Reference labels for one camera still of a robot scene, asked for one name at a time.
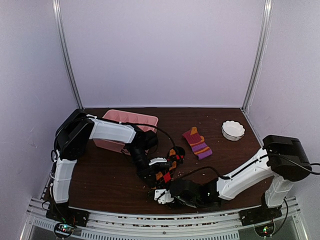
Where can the right aluminium frame post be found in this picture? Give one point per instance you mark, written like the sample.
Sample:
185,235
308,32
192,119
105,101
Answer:
261,47

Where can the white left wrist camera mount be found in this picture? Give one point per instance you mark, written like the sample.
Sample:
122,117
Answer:
158,161

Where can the aluminium frame post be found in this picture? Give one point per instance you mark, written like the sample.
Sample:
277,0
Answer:
261,47
65,52

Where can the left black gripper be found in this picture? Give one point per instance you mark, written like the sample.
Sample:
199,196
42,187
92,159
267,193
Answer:
144,173

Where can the maroon orange purple striped sock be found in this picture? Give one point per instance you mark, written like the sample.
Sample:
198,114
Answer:
197,143

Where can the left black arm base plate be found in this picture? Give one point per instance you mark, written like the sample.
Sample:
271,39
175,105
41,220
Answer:
74,217

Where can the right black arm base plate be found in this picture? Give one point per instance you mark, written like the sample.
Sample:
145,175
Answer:
258,215

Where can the black argyle red orange sock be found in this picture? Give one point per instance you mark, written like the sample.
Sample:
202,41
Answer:
177,155

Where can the white scalloped ceramic bowl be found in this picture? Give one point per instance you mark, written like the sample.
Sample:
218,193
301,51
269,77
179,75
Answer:
232,130

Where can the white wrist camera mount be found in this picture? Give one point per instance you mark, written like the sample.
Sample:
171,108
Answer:
163,196
158,161

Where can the left aluminium frame post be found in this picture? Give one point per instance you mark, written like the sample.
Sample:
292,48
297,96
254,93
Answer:
65,52

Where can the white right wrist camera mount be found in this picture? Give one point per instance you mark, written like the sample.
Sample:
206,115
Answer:
163,196

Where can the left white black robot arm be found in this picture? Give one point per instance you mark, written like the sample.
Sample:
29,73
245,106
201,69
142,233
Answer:
70,143

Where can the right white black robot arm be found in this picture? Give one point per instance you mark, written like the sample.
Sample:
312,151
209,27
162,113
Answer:
282,158

